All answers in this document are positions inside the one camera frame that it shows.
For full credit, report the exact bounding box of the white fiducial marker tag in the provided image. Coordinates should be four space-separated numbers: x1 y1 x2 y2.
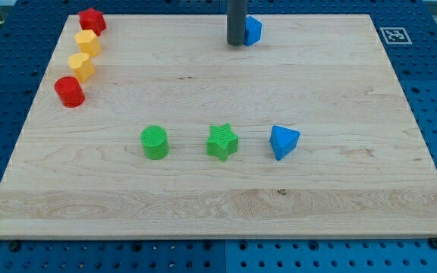
380 27 412 45

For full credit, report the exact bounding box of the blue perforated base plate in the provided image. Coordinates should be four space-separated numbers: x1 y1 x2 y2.
0 0 437 272

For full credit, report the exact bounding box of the yellow heart block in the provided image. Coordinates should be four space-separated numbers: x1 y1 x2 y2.
68 53 96 83

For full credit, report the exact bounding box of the green cylinder block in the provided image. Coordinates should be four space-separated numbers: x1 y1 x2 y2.
140 125 169 160

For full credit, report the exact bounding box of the green star block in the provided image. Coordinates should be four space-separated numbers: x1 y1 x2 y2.
206 124 239 162

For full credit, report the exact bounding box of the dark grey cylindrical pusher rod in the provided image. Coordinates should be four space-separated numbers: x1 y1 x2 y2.
227 0 247 46

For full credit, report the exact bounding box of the red star block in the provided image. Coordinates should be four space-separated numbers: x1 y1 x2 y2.
77 7 107 36

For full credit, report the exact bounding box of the blue triangle block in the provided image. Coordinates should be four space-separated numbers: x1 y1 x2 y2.
269 125 301 161

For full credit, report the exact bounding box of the blue cube block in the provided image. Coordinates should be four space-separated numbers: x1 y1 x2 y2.
244 16 263 46

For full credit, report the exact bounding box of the light wooden board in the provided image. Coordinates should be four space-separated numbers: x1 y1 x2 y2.
0 14 437 240

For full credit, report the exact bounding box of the yellow hexagon block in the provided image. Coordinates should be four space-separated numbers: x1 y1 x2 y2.
74 30 102 57

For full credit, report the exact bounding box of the red cylinder block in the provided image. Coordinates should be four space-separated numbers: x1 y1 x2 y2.
54 76 85 108

